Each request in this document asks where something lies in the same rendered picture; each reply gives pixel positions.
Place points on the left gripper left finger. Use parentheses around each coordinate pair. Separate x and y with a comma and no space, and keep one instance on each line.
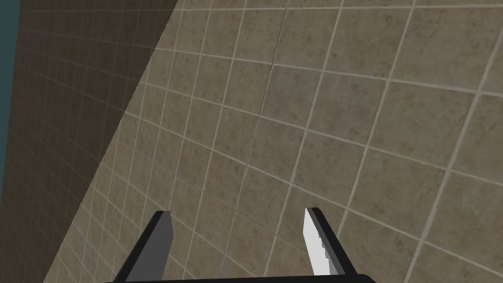
(151,251)

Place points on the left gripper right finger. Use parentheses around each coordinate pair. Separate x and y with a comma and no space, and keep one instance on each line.
(324,247)

